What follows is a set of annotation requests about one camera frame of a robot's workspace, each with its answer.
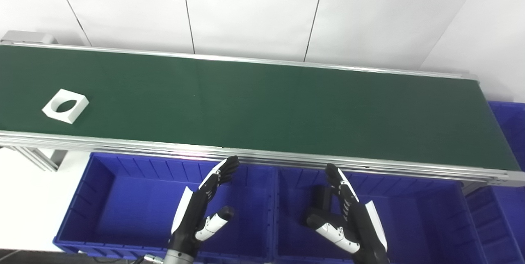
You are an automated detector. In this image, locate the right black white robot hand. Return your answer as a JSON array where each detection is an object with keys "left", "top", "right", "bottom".
[{"left": 306, "top": 164, "right": 389, "bottom": 264}]

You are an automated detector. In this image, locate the blue plastic bin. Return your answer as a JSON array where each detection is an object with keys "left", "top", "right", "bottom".
[
  {"left": 53, "top": 152, "right": 280, "bottom": 264},
  {"left": 466, "top": 101, "right": 525, "bottom": 264},
  {"left": 273, "top": 166, "right": 489, "bottom": 264}
]

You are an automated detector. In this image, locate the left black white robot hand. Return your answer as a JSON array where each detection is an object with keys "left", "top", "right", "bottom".
[{"left": 168, "top": 156, "right": 240, "bottom": 253}]

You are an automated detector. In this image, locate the grey conveyor motor housing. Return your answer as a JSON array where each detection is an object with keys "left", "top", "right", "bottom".
[{"left": 0, "top": 30, "right": 58, "bottom": 46}]

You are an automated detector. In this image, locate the green conveyor belt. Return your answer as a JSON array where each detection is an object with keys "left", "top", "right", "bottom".
[
  {"left": 0, "top": 41, "right": 525, "bottom": 187},
  {"left": 0, "top": 45, "right": 521, "bottom": 171}
]

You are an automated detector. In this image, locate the white square part with hole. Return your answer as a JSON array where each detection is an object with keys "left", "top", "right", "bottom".
[{"left": 42, "top": 89, "right": 89, "bottom": 124}]

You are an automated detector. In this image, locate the aluminium conveyor leg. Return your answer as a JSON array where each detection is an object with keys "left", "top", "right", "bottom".
[{"left": 0, "top": 146, "right": 68, "bottom": 173}]

